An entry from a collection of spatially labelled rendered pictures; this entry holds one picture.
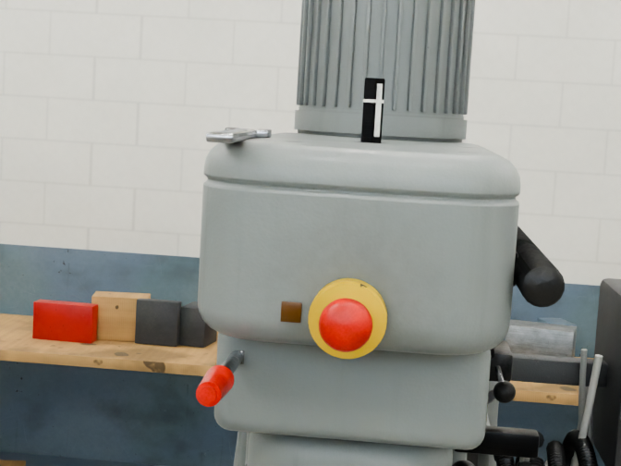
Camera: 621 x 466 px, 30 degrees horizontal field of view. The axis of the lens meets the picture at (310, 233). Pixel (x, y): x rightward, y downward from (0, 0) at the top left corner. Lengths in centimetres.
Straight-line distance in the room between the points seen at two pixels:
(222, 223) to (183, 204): 452
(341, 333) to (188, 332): 415
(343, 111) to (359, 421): 39
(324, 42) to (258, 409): 45
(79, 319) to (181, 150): 97
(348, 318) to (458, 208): 12
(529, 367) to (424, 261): 56
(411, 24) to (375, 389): 44
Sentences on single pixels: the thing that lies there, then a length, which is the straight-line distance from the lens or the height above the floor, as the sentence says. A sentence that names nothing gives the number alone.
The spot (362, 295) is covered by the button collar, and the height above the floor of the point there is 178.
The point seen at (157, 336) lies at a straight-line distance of 500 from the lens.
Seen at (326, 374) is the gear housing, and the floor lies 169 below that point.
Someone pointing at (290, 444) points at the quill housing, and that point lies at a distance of 107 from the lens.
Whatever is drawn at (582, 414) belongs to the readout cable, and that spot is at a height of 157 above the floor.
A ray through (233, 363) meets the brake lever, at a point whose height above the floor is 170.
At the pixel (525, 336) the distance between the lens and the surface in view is 489.
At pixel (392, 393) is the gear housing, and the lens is 101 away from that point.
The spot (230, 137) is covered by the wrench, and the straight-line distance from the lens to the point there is 84.
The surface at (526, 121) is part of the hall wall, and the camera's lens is 533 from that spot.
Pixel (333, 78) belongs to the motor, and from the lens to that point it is 128.
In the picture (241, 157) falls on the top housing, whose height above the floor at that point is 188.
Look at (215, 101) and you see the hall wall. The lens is 539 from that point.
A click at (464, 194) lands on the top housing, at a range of 89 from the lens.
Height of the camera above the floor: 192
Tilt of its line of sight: 6 degrees down
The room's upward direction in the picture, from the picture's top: 3 degrees clockwise
